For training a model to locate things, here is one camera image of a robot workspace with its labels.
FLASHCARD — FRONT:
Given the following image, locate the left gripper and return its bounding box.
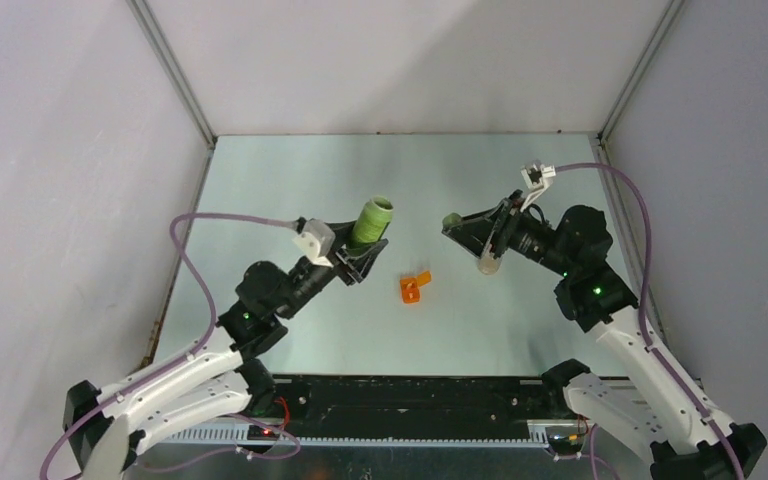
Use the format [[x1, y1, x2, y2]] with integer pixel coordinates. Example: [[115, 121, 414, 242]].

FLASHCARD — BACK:
[[276, 220, 387, 320]]

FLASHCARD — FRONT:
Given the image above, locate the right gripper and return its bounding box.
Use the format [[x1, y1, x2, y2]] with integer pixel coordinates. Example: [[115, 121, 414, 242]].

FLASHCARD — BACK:
[[444, 190, 576, 278]]

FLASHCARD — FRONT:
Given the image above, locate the green bottle cap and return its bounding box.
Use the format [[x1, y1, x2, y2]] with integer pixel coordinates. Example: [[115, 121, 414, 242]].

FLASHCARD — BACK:
[[442, 212, 462, 229]]

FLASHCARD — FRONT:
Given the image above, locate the green pill bottle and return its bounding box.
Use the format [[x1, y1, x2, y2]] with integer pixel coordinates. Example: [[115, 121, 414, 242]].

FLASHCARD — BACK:
[[348, 196, 394, 248]]

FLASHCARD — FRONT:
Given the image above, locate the clear pill bottle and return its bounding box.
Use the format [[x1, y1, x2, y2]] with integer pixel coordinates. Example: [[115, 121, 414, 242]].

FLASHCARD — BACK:
[[477, 252, 502, 275]]

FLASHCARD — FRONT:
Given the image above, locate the orange pill box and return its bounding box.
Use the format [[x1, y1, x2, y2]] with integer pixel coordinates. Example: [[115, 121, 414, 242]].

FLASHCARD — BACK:
[[399, 270, 432, 305]]

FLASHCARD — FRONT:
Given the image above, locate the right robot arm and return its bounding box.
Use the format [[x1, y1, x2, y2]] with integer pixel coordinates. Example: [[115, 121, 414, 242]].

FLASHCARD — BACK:
[[442, 190, 767, 479]]

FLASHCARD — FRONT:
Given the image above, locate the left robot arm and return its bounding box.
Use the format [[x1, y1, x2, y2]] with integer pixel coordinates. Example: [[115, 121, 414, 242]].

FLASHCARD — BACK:
[[63, 218, 389, 479]]

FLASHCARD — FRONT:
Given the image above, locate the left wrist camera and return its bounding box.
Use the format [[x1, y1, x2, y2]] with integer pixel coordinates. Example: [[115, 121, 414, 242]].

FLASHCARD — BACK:
[[293, 219, 335, 268]]

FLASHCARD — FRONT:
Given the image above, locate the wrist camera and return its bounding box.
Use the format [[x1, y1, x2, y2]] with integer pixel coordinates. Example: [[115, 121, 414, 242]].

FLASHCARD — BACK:
[[293, 219, 335, 268], [520, 163, 556, 212]]

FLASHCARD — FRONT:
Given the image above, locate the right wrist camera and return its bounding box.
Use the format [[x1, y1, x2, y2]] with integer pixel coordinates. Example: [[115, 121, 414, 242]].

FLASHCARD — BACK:
[[520, 163, 556, 212]]

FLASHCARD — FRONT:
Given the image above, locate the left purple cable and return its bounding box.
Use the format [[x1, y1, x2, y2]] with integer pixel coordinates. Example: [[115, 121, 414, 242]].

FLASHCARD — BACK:
[[39, 213, 300, 480]]

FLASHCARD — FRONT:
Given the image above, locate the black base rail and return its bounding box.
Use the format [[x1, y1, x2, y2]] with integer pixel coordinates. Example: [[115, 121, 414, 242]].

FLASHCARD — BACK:
[[172, 375, 595, 448]]

